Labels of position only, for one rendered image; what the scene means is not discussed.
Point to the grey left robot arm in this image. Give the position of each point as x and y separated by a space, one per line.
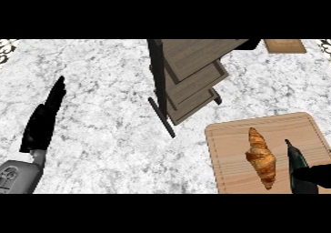
18 175

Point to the golden brown croissant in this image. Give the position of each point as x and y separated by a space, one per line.
261 158

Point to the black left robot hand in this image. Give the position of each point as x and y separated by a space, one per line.
40 121

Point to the pale wooden cutting board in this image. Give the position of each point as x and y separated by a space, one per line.
270 153

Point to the small brown wooden board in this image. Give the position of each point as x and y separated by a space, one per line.
283 45

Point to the black patterned white object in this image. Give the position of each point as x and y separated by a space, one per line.
3 53
329 53

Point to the grey wooden tiered basket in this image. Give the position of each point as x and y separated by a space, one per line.
188 79

